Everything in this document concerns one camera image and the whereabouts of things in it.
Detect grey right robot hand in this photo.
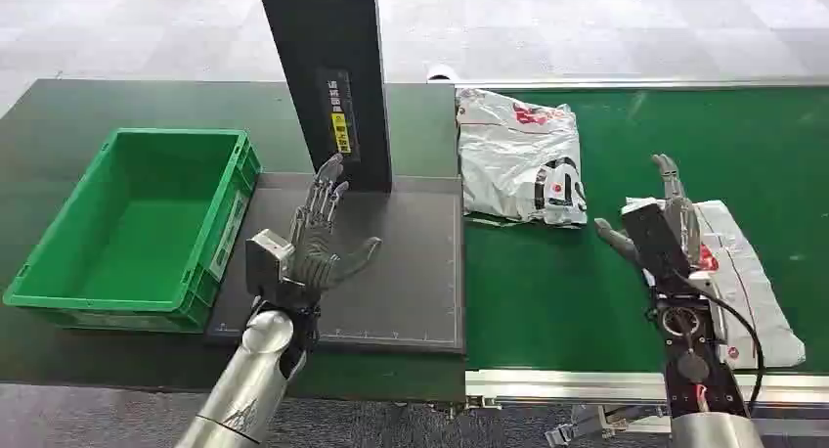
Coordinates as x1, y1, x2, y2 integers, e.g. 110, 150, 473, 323
594, 153, 703, 295

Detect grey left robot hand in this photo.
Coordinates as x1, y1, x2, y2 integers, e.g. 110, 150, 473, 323
283, 153, 382, 308

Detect dark grey weighing platform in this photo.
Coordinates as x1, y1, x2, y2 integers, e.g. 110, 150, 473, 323
205, 172, 466, 356

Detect white label on crate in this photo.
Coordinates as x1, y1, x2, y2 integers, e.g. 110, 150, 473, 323
207, 191, 251, 282

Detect flat white parcel bag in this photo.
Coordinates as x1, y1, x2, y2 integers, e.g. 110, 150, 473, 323
623, 197, 807, 371

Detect green conveyor belt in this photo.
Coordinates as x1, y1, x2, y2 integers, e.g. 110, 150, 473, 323
463, 87, 829, 375

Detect black and yellow column label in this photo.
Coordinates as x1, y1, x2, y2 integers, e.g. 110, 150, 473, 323
318, 68, 362, 163

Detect crumpled white parcel bag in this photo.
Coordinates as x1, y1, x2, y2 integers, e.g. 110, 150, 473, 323
455, 87, 589, 229

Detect green plastic crate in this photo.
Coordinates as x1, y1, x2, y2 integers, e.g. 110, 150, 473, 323
2, 127, 263, 335

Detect black upright scanner column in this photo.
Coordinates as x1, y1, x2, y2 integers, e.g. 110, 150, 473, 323
254, 0, 394, 194

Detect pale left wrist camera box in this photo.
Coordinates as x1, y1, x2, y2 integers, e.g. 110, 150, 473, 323
244, 229, 296, 298

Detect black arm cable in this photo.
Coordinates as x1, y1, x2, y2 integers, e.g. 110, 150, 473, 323
672, 270, 767, 415

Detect silver conveyor frame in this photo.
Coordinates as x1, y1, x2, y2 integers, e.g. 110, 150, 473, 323
463, 367, 829, 448

